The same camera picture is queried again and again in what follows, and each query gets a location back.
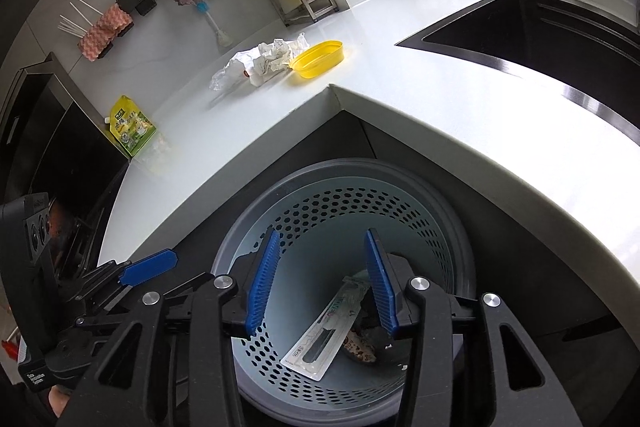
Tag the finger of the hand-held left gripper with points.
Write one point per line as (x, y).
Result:
(150, 264)

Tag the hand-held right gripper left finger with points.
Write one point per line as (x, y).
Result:
(260, 279)

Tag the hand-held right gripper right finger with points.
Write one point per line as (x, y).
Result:
(381, 279)

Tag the dark grey rag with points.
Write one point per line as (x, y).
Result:
(367, 309)

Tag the brown patterned wrapper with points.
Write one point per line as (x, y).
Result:
(360, 347)

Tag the white blister pack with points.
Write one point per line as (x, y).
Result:
(320, 337)

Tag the grey perforated waste basket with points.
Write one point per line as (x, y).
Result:
(320, 207)

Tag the clear plastic bag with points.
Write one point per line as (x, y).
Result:
(225, 74)

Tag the printed white wrapper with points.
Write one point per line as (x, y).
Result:
(267, 59)

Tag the yellow plastic container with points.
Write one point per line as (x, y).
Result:
(317, 57)

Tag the green yellow spout pouch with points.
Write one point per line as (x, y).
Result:
(130, 127)

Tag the black cooker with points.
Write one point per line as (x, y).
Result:
(60, 142)

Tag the pink sponge cloth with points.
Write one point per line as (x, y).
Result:
(107, 29)

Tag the bundle of white sticks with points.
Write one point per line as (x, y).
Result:
(92, 24)

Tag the blue white bottle brush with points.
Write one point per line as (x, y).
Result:
(202, 7)

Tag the black kitchen sink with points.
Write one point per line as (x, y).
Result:
(550, 37)

